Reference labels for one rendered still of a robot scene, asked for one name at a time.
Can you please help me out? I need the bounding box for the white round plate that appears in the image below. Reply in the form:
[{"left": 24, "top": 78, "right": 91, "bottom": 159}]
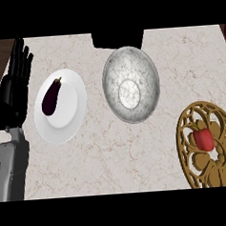
[{"left": 30, "top": 66, "right": 92, "bottom": 147}]

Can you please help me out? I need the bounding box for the grey marbled bowl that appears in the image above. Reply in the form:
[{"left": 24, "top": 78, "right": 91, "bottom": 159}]
[{"left": 99, "top": 43, "right": 163, "bottom": 127}]

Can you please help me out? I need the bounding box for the golden openwork round placemat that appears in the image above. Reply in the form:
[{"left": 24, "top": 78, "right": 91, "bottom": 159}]
[{"left": 173, "top": 98, "right": 226, "bottom": 191}]

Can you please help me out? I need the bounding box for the black appliance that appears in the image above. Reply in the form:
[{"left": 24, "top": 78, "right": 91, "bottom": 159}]
[{"left": 91, "top": 29, "right": 146, "bottom": 53}]

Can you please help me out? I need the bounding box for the dark purple eggplant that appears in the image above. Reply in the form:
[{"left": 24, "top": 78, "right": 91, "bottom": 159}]
[{"left": 39, "top": 76, "right": 65, "bottom": 117}]

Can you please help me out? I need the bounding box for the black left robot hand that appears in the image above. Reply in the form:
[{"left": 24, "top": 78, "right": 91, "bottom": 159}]
[{"left": 0, "top": 36, "right": 39, "bottom": 133}]

